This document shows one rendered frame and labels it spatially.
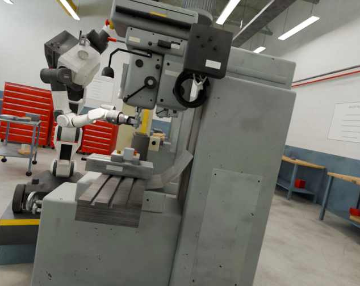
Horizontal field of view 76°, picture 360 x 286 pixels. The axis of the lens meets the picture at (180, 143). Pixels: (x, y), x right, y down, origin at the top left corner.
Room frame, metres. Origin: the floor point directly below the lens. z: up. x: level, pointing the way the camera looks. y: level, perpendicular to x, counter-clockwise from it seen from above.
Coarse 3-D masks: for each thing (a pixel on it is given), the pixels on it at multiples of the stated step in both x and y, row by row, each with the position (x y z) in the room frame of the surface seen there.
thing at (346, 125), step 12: (96, 84) 10.00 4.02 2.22; (108, 84) 10.07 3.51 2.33; (96, 96) 10.01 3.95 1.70; (108, 96) 10.08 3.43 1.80; (336, 108) 5.39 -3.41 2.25; (348, 108) 5.07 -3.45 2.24; (336, 120) 5.31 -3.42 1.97; (348, 120) 4.99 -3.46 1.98; (336, 132) 5.23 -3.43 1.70; (348, 132) 4.91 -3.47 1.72
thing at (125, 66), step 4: (124, 64) 1.39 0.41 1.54; (128, 64) 1.39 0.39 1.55; (124, 68) 1.39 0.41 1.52; (124, 72) 1.39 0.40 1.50; (124, 76) 1.39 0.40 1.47; (124, 80) 1.39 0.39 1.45; (120, 84) 1.39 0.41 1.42; (124, 84) 1.39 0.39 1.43; (120, 88) 1.39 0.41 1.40; (124, 88) 1.39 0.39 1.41; (120, 92) 1.39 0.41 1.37; (120, 96) 1.39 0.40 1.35
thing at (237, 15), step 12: (168, 0) 9.05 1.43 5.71; (180, 0) 9.84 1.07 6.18; (216, 0) 9.23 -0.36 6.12; (240, 0) 9.05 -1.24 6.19; (252, 0) 8.90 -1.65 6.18; (264, 0) 8.79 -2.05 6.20; (312, 0) 6.96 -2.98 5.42; (216, 12) 10.29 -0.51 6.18; (240, 12) 9.92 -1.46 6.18; (252, 12) 9.75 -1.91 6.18; (228, 24) 9.41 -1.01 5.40; (240, 24) 9.38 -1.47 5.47
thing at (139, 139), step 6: (138, 132) 1.80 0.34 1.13; (132, 138) 1.76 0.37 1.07; (138, 138) 1.67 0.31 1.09; (144, 138) 1.68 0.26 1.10; (132, 144) 1.66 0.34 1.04; (138, 144) 1.67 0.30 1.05; (144, 144) 1.68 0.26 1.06; (138, 150) 1.67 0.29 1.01; (144, 150) 1.68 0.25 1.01; (144, 156) 1.69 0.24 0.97
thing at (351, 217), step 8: (288, 152) 6.24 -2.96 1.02; (288, 160) 5.35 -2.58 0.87; (296, 160) 5.75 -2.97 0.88; (296, 168) 5.09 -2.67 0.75; (320, 168) 5.13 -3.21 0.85; (320, 176) 5.17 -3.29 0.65; (336, 176) 3.94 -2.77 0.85; (344, 176) 3.88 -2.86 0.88; (352, 176) 4.15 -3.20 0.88; (280, 184) 5.54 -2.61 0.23; (288, 184) 5.75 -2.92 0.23; (296, 184) 5.58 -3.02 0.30; (304, 184) 5.57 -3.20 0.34; (320, 184) 5.18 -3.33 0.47; (328, 184) 4.10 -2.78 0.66; (288, 192) 5.12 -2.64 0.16; (304, 192) 5.16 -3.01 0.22; (312, 192) 5.31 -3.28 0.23; (328, 192) 4.08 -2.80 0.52; (328, 208) 4.10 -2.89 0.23; (352, 208) 4.01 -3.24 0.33; (320, 216) 4.10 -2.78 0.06; (344, 216) 3.77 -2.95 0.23; (352, 216) 3.67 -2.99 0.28; (352, 224) 4.16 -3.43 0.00
